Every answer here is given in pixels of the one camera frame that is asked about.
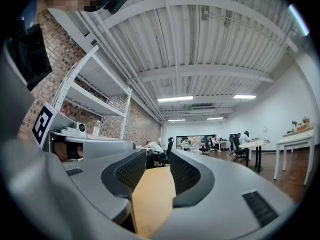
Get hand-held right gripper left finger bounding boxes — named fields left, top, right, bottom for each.
left=62, top=147, right=148, bottom=235

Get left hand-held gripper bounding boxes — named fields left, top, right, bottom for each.
left=31, top=103, right=137, bottom=160

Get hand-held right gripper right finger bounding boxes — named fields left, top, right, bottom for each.
left=153, top=148, right=300, bottom=240

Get person's left hand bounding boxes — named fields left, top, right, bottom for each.
left=52, top=141, right=85, bottom=162

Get clear plastic water bottle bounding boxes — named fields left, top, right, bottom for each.
left=92, top=120, right=102, bottom=136

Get round yellow wooden table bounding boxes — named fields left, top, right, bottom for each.
left=131, top=166, right=177, bottom=239

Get black office chair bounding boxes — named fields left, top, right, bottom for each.
left=228, top=133, right=237, bottom=156
left=232, top=136, right=247, bottom=163
left=157, top=137, right=175, bottom=167
left=198, top=136, right=212, bottom=156

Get white metal shelving rack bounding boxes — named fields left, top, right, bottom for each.
left=51, top=45, right=133, bottom=141

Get round white table black legs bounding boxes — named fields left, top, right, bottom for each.
left=238, top=138, right=271, bottom=174

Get dark framed window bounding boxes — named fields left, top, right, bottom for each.
left=176, top=134, right=217, bottom=147

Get white rectangular table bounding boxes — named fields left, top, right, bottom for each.
left=273, top=130, right=315, bottom=186

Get wooden sideboard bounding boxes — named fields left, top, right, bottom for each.
left=282, top=127, right=315, bottom=139

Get person's torso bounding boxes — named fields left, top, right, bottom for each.
left=0, top=43, right=35, bottom=147

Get black flat device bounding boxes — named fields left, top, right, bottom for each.
left=4, top=23, right=53, bottom=92

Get left hand-held gripper camera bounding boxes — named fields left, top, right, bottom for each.
left=59, top=121, right=88, bottom=139

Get black head-worn camera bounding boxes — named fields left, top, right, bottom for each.
left=103, top=0, right=129, bottom=15

